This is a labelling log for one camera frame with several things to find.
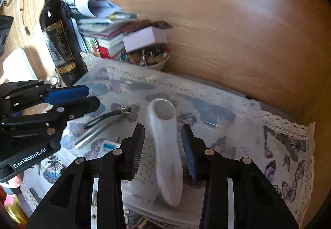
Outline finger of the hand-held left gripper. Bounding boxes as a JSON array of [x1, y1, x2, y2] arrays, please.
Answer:
[[0, 80, 90, 116], [0, 97, 101, 143]]

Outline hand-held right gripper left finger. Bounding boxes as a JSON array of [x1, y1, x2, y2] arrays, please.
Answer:
[[26, 123, 146, 229]]

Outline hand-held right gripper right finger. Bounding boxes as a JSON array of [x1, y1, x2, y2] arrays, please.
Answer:
[[180, 124, 300, 229]]

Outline white ceramic shoe-shaped vase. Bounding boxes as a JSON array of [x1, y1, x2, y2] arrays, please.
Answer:
[[146, 98, 185, 210]]

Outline blue white small packet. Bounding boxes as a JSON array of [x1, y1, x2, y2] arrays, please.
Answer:
[[100, 138, 121, 157]]

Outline silver metal pen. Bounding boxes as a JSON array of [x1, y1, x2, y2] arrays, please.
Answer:
[[75, 120, 115, 149]]

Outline white plastic box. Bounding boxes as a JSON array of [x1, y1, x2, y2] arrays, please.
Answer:
[[2, 48, 40, 84]]

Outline dark wine bottle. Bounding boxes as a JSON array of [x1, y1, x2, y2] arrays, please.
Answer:
[[39, 0, 88, 87]]

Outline stack of books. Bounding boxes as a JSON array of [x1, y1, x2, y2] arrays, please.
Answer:
[[77, 18, 135, 60]]

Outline white bowl of beads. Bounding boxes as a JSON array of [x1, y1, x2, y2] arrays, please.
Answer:
[[119, 47, 170, 72]]

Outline black device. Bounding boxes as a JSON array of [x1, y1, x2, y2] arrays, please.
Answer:
[[0, 15, 14, 56]]

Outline crumpled papers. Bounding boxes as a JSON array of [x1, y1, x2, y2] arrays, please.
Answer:
[[61, 0, 124, 18]]

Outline butterfly print lace tablecloth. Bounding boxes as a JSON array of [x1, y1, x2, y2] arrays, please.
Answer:
[[21, 53, 316, 229]]

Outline pale pink box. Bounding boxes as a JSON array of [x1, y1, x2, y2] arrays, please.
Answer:
[[123, 26, 168, 53]]

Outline black strap keychain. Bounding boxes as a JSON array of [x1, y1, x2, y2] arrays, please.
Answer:
[[85, 104, 140, 130]]

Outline white cable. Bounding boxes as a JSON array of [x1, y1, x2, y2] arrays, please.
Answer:
[[16, 0, 30, 36]]

